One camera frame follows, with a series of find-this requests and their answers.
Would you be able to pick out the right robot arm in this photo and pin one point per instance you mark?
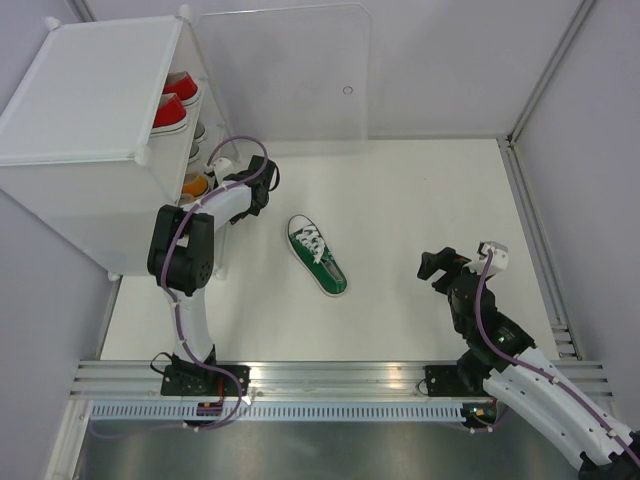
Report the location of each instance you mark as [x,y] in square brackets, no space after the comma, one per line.
[504,361]

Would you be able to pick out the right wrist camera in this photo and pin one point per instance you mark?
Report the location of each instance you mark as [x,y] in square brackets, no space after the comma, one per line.
[493,256]

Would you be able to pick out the orange sneaker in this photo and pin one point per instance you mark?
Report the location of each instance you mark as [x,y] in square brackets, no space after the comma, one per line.
[195,184]
[186,199]

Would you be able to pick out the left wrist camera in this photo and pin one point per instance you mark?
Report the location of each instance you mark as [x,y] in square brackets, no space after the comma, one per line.
[218,171]

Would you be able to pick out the white slotted cable duct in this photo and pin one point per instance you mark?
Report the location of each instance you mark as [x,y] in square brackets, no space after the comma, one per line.
[448,412]

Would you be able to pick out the transparent cabinet door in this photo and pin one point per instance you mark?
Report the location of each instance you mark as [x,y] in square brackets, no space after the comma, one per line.
[295,78]

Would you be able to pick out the aluminium mounting rail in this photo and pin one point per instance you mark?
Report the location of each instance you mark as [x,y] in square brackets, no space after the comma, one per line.
[270,381]

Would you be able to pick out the white plastic shoe cabinet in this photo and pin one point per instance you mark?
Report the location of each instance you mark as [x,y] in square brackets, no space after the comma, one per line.
[77,146]

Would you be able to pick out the red sneaker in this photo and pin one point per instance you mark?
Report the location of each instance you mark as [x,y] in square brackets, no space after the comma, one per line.
[171,116]
[183,86]

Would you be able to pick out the aluminium corner frame left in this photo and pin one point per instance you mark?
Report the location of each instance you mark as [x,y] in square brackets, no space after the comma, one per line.
[81,9]

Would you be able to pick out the green sneaker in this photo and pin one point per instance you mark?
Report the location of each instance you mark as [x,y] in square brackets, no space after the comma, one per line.
[309,246]

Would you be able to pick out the grey sneaker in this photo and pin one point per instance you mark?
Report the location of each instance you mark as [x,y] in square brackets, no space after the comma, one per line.
[200,132]
[194,153]

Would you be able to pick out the aluminium corner frame right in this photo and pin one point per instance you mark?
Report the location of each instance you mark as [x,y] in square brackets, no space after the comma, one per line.
[566,341]

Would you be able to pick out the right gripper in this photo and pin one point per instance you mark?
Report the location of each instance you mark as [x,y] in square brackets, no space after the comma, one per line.
[445,260]

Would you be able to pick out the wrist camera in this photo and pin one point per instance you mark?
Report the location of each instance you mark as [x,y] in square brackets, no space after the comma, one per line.
[493,256]
[218,171]

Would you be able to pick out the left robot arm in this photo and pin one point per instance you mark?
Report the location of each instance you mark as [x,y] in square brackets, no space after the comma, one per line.
[182,258]

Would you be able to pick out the aluminium corner frame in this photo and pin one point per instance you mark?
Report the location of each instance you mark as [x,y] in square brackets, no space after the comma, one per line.
[81,9]
[566,341]

